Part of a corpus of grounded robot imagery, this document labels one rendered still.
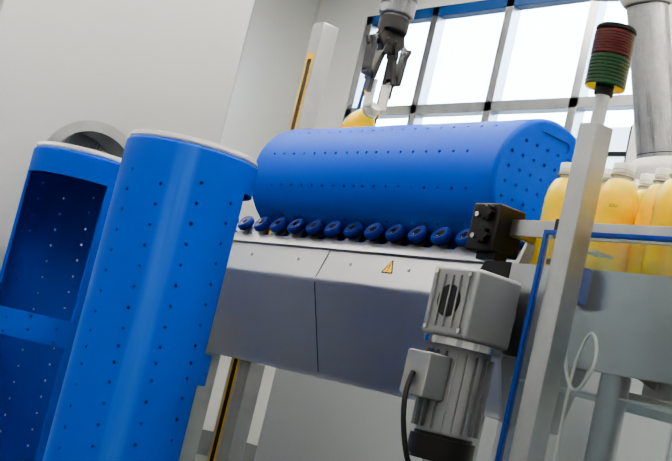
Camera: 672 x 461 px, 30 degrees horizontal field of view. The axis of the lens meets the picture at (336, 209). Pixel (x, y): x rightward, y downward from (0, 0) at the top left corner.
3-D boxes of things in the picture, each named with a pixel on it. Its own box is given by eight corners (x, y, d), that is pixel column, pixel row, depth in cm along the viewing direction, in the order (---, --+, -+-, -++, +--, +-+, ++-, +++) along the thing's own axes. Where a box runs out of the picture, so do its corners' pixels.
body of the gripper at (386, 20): (398, 25, 313) (390, 60, 312) (372, 12, 308) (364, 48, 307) (418, 22, 307) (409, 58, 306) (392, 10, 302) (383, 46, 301)
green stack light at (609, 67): (602, 95, 200) (608, 66, 200) (633, 93, 194) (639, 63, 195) (575, 82, 196) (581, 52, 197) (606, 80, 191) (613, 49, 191)
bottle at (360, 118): (316, 166, 310) (359, 110, 302) (315, 151, 316) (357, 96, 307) (339, 179, 312) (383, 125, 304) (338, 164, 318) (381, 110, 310)
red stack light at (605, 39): (608, 65, 200) (613, 42, 201) (639, 63, 195) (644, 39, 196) (582, 52, 197) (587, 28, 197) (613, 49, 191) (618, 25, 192)
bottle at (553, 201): (562, 279, 230) (582, 181, 232) (572, 276, 223) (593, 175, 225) (525, 269, 229) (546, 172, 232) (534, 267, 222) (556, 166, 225)
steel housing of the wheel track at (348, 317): (97, 327, 420) (122, 228, 424) (580, 441, 245) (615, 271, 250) (18, 308, 403) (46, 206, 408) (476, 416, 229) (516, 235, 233)
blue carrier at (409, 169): (325, 253, 328) (353, 150, 332) (574, 277, 257) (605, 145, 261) (237, 221, 311) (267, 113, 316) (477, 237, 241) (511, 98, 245)
